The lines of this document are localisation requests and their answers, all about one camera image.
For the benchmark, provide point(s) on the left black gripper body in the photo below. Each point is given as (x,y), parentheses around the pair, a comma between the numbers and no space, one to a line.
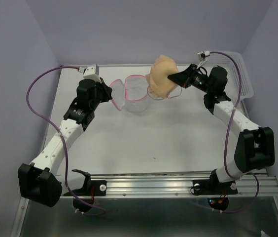
(94,103)

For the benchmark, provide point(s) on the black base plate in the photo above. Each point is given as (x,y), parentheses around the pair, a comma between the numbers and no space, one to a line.
(217,192)
(84,196)

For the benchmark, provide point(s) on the white mesh laundry bag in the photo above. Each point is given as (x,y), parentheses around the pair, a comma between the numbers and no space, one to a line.
(130,94)

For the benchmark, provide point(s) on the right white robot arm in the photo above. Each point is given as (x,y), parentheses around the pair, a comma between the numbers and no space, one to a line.
(255,144)

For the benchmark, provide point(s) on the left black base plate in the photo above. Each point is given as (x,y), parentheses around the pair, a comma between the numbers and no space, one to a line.
(84,196)

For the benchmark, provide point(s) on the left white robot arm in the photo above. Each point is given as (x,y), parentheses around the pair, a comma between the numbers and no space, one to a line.
(37,180)

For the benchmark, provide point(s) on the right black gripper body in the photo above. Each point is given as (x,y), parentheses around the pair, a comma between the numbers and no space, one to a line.
(199,82)

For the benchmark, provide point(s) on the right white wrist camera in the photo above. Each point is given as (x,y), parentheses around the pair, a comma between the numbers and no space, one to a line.
(203,55)

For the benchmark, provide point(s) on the beige bra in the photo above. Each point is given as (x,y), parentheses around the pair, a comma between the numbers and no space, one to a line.
(159,85)

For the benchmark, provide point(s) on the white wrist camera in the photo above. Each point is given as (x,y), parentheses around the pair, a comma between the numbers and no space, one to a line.
(90,72)
(203,55)

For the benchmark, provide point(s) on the aluminium front rail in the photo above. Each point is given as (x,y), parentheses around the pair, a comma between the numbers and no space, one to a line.
(172,185)

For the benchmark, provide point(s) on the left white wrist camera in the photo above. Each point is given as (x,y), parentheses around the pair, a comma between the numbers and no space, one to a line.
(90,72)

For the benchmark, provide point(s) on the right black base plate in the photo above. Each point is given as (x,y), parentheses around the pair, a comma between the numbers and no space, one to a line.
(217,192)

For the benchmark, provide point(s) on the white plastic basket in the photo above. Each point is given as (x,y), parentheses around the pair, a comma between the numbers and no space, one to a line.
(232,87)

